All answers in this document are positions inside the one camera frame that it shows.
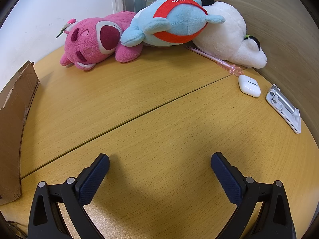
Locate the blue elephant plush red scarf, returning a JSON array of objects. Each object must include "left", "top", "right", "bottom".
[{"left": 121, "top": 0, "right": 225, "bottom": 47}]

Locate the pink bear plush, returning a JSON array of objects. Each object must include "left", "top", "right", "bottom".
[{"left": 59, "top": 11, "right": 143, "bottom": 71}]

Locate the brown cardboard box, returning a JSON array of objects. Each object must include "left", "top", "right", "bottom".
[{"left": 0, "top": 61, "right": 39, "bottom": 205}]

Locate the white earbuds case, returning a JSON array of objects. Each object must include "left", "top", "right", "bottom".
[{"left": 238, "top": 74, "right": 261, "bottom": 98}]

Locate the white panda plush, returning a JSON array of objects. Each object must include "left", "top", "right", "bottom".
[{"left": 192, "top": 0, "right": 267, "bottom": 69}]

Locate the pink transparent pen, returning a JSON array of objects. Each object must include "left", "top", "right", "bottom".
[{"left": 185, "top": 46, "right": 243, "bottom": 77}]

